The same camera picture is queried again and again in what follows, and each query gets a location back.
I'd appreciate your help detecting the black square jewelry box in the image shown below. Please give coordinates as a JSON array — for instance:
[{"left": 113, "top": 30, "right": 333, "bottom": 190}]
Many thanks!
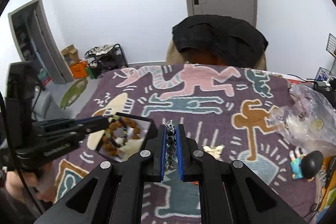
[{"left": 94, "top": 113, "right": 158, "bottom": 162}]

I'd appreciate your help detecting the brown wooden bead bracelet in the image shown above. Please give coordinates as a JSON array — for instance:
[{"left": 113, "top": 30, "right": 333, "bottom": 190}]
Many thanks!
[{"left": 101, "top": 117, "right": 142, "bottom": 157}]

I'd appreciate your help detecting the dark green bead bracelet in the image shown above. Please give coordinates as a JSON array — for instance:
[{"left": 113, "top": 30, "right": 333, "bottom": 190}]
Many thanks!
[{"left": 165, "top": 120, "right": 178, "bottom": 171}]

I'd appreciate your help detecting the person's left hand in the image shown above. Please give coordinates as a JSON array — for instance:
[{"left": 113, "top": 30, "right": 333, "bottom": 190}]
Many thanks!
[{"left": 4, "top": 160, "right": 57, "bottom": 204}]

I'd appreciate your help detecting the gold butterfly hair clip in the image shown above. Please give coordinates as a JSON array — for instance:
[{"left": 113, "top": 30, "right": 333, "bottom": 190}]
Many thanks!
[{"left": 203, "top": 145, "right": 224, "bottom": 161}]

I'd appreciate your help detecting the green oval rug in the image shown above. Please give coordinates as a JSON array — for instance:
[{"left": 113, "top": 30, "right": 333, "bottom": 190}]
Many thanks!
[{"left": 60, "top": 78, "right": 88, "bottom": 110}]

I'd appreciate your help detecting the small cartoon figurine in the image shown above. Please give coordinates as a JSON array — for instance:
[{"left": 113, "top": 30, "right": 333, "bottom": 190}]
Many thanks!
[{"left": 289, "top": 147, "right": 324, "bottom": 182}]

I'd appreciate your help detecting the patterned purple woven blanket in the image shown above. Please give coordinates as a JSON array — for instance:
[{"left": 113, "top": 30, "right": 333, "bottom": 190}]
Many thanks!
[{"left": 67, "top": 65, "right": 321, "bottom": 223}]

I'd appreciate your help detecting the orange box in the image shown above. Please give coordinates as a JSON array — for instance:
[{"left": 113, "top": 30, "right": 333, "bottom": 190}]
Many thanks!
[{"left": 70, "top": 61, "right": 88, "bottom": 79}]

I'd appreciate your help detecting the cardboard box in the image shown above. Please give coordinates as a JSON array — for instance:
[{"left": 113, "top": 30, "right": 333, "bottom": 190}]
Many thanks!
[{"left": 61, "top": 44, "right": 80, "bottom": 66}]

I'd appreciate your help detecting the clear plastic bag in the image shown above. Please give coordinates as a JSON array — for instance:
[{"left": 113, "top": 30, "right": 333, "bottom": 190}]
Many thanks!
[{"left": 269, "top": 84, "right": 335, "bottom": 157}]

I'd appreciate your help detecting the black shoe rack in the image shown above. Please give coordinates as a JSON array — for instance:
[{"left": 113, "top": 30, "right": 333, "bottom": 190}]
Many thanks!
[{"left": 84, "top": 43, "right": 128, "bottom": 79}]

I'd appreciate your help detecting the black jacket on chair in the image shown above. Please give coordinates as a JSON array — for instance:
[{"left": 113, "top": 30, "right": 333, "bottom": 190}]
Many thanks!
[{"left": 172, "top": 15, "right": 268, "bottom": 68}]

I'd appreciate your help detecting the black wire basket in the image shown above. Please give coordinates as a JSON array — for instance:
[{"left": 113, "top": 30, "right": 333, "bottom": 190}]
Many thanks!
[{"left": 326, "top": 34, "right": 336, "bottom": 58}]

